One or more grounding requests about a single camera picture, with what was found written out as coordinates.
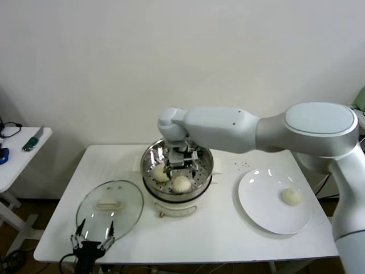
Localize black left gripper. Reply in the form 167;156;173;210
70;218;116;274

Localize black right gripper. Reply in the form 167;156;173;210
164;151;201;180

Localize white steamed baozi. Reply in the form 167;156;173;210
153;164;169;183
173;175;192;194
281;187;302;206

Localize round glass pot lid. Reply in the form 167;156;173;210
75;179;144;243

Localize perforated steel steamer basket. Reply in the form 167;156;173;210
141;136;214;202

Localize white electric cooker pot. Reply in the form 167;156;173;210
131;155;223;220

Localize round white plate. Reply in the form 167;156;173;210
238;169;312;235

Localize white side table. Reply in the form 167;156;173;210
0;127;54;257

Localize blue plastic object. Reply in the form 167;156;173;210
0;147;11;166

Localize mint green appliance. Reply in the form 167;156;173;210
356;87;365;111

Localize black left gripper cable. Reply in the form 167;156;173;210
59;253;78;274

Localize tangled floor cables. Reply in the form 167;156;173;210
0;249;29;274

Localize green handled knife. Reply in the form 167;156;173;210
22;125;46;152

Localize thin black looped cable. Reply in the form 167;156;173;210
0;115;23;140

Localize black floor cable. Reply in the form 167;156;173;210
316;174;342;199

